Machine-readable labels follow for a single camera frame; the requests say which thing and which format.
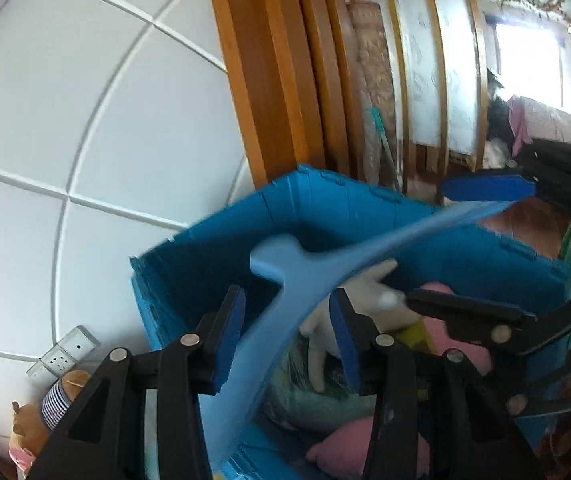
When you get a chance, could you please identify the light blue three-arm boomerang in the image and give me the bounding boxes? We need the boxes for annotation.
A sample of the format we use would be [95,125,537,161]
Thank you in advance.
[200,202,510,471]

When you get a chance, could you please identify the striped-shirt brown plush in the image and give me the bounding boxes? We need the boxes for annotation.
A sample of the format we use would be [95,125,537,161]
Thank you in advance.
[8,370,91,474]

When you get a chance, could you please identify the blue plastic storage crate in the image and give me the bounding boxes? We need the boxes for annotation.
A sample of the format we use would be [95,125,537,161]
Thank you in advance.
[129,162,571,480]

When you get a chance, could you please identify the wooden lattice room divider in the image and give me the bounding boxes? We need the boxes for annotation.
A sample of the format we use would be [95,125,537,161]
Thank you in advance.
[339,0,492,196]

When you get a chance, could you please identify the white wall socket strip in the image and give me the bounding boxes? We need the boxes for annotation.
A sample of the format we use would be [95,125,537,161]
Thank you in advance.
[26,325,100,387]

